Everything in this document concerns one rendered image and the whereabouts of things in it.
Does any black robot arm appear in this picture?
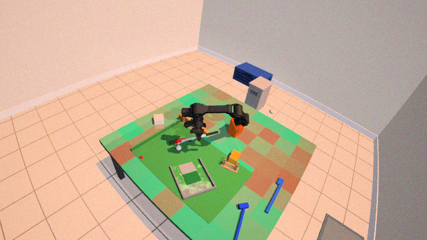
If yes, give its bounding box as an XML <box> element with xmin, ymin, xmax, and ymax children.
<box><xmin>181</xmin><ymin>103</ymin><xmax>249</xmax><ymax>128</ymax></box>

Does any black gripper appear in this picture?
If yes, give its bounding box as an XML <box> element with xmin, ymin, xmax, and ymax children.
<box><xmin>190</xmin><ymin>117</ymin><xmax>206</xmax><ymax>141</ymax></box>

